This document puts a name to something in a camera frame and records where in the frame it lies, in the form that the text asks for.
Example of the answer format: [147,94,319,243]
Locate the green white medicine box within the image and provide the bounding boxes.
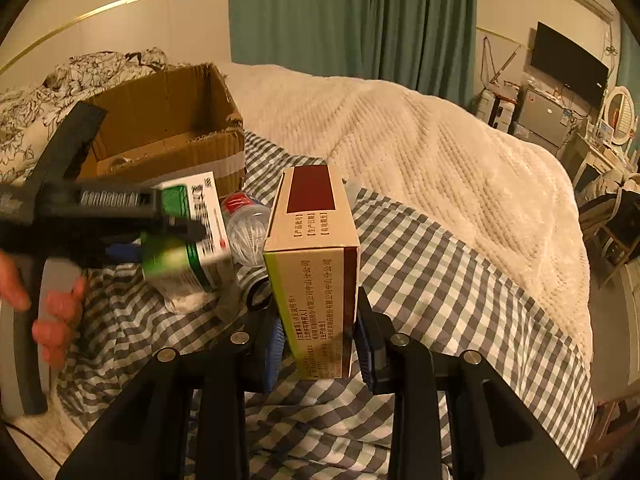
[140,172,236,293]

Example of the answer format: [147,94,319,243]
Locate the grey checked blanket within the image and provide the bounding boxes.
[55,130,596,480]

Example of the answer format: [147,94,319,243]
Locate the person's left hand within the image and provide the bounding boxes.
[0,250,88,368]

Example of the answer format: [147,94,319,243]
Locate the brown medicine box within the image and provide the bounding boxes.
[262,165,362,381]

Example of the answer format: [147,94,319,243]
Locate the grey mini fridge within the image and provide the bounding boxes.
[510,84,576,148]

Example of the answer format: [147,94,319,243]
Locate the large cardboard box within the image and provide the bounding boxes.
[75,62,246,191]

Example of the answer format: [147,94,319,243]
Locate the black cable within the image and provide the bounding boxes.
[0,422,68,468]

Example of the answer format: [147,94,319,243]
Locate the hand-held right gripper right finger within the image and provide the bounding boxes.
[355,286,581,480]

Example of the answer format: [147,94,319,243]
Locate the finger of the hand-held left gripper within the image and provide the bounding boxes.
[149,209,209,242]
[100,241,147,267]

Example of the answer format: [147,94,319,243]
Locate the floral patterned duvet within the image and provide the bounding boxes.
[0,47,171,186]

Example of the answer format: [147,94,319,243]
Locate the white dressing table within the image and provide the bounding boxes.
[570,130,632,191]

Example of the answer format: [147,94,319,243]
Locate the cream textured blanket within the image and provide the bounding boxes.
[227,62,593,361]

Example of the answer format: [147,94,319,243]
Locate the white storage cabinet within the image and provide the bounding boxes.
[475,87,516,133]

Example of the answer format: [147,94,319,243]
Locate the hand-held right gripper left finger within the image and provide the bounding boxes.
[55,305,286,480]

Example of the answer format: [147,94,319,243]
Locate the clear bottle with red cap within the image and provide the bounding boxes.
[220,191,273,267]

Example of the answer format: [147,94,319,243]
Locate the round white mirror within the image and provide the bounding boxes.
[602,86,636,146]

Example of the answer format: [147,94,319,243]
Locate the black flat television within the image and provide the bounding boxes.
[530,21,610,108]

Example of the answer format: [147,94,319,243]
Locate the wooden chair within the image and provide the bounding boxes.
[580,175,640,286]

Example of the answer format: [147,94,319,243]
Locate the green curtain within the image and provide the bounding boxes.
[226,0,478,113]
[617,25,640,93]

